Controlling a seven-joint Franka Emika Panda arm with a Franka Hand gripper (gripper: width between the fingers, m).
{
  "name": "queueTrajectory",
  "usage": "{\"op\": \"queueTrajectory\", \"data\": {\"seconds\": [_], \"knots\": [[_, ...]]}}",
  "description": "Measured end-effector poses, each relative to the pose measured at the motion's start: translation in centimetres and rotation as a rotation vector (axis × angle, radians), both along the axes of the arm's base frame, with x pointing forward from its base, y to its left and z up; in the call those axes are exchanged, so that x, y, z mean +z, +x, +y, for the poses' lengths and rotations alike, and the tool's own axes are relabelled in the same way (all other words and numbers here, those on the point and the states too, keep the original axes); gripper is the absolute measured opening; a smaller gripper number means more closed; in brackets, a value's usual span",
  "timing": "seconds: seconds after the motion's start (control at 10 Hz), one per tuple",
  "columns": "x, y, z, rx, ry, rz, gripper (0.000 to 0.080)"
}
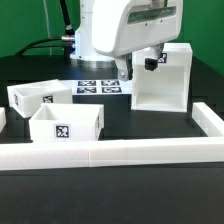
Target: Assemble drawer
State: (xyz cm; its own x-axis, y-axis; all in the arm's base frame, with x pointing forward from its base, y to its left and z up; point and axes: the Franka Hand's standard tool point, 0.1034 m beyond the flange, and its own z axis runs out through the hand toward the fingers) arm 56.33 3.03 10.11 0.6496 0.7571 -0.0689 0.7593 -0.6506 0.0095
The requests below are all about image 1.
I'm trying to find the white left fence rail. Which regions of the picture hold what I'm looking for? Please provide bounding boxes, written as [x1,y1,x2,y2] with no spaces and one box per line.
[0,107,6,133]

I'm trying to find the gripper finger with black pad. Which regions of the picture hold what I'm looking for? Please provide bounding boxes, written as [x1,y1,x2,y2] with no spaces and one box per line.
[145,44,164,71]
[115,54,133,81]

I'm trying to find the white fence rail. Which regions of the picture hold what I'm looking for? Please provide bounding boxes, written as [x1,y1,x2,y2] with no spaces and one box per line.
[192,102,224,137]
[0,107,6,133]
[0,137,224,171]

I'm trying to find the white drawer tray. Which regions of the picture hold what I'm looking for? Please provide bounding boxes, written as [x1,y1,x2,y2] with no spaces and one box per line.
[7,79,72,118]
[29,103,104,143]

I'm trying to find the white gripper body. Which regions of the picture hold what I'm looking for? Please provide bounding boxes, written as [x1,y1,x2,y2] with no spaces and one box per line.
[92,0,183,57]

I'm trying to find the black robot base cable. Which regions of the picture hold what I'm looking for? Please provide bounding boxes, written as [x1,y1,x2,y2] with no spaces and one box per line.
[14,35,76,57]

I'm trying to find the fiducial marker sheet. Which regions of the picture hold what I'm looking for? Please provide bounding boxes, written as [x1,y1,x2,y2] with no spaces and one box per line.
[62,79,132,95]

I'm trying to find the white right fence rail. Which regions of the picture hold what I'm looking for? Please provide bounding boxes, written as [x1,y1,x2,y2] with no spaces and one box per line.
[192,102,224,137]

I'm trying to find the black upright cable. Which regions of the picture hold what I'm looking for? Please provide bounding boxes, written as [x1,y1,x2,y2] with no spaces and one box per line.
[59,0,76,38]

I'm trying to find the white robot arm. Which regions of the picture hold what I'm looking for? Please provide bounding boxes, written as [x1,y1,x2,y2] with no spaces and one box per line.
[71,0,183,81]

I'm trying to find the white front drawer tray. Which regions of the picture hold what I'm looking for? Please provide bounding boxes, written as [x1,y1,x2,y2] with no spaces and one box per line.
[29,103,104,143]

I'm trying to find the white drawer cabinet box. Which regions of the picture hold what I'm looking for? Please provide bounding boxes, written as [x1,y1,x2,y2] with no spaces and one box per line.
[131,43,193,112]

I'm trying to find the white front fence rail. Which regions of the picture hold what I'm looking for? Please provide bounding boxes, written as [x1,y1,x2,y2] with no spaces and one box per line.
[0,137,224,171]

